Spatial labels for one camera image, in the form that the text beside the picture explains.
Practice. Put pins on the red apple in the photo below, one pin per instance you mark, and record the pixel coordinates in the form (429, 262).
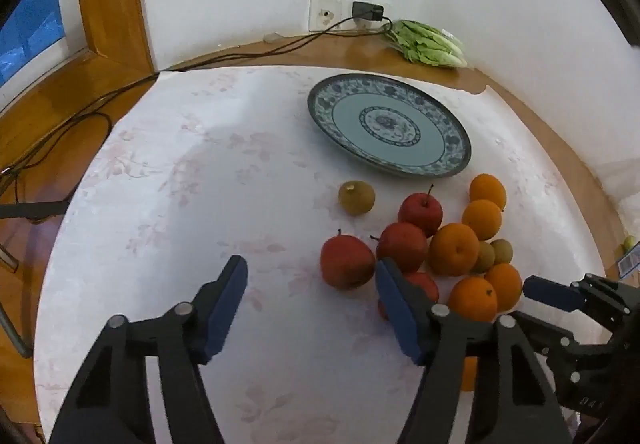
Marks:
(425, 286)
(420, 216)
(402, 244)
(347, 263)

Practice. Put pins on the bagged romaine lettuce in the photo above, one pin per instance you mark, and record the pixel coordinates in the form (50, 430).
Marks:
(425, 43)

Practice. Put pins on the blue patterned ceramic plate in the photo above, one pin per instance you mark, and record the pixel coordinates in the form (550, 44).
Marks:
(345, 123)

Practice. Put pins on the white coax wall plate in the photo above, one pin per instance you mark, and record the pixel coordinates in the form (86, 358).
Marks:
(325, 14)

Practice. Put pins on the small green fruit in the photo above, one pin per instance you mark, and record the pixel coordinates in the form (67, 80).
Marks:
(631, 242)

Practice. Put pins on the small brown pear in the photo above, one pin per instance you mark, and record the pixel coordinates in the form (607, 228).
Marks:
(356, 198)
(501, 250)
(484, 258)

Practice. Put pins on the orange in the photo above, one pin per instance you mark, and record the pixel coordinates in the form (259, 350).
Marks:
(504, 285)
(487, 190)
(453, 249)
(481, 220)
(472, 302)
(469, 371)

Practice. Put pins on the black plug-in charger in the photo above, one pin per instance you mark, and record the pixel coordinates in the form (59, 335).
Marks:
(367, 11)

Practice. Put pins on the glass window pane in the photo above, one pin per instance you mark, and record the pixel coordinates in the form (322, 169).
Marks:
(30, 33)

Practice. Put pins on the white floral tablecloth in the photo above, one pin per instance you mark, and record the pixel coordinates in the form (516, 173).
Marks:
(225, 173)

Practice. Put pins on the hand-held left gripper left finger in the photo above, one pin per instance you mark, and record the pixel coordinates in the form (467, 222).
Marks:
(227, 309)

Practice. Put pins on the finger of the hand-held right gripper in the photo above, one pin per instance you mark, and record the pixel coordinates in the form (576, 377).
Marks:
(550, 293)
(555, 339)

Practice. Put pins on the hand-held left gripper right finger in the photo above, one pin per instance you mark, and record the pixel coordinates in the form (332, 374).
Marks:
(400, 314)

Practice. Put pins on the blue barcode package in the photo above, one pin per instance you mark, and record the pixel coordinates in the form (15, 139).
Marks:
(630, 264)

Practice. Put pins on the clear plastic bag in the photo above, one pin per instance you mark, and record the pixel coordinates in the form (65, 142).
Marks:
(625, 194)

